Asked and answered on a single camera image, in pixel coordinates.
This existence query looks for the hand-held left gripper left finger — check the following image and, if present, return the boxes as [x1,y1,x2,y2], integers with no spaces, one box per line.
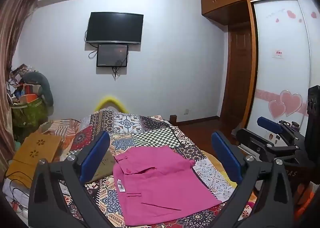
[28,131,118,228]

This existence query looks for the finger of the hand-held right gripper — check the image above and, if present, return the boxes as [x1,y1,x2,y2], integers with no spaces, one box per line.
[236,128,265,155]
[257,116,284,132]

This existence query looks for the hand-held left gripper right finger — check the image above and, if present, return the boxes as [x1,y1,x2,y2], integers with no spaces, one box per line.
[205,131,296,228]

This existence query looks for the pink pants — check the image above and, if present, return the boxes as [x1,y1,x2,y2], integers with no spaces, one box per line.
[113,145,223,226]

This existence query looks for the olive pants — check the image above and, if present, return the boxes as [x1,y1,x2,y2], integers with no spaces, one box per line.
[86,151,116,184]

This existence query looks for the striped orange cloth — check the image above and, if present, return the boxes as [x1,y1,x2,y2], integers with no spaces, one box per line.
[40,118,81,144]

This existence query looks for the white heart-print wardrobe door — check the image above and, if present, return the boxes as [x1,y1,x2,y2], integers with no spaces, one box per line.
[246,0,320,139]

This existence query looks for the patchwork patterned blanket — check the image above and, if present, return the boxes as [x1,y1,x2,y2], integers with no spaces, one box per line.
[37,108,258,228]

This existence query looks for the brown wooden door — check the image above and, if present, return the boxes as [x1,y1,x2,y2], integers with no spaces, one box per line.
[220,22,253,122]

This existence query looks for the orange box with flower cut-outs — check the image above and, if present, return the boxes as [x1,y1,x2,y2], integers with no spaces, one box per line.
[5,132,64,188]

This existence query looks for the green patterned bag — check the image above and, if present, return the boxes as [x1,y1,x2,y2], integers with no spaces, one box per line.
[11,98,54,129]

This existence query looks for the pile of mixed clutter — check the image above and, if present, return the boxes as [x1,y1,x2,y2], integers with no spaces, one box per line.
[6,63,38,104]

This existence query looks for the striped brown curtain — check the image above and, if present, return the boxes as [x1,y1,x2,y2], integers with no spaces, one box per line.
[0,0,38,169]

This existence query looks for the yellow curved bed rail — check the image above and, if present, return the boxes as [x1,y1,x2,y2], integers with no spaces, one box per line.
[94,95,129,113]

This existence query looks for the white cloth with cables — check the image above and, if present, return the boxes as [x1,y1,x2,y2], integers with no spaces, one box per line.
[2,178,30,221]

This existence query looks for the small black wall monitor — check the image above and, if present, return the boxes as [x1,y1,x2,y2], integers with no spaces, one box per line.
[97,44,129,68]

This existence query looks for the black wall television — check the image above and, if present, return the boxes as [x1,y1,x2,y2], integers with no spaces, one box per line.
[86,12,144,44]

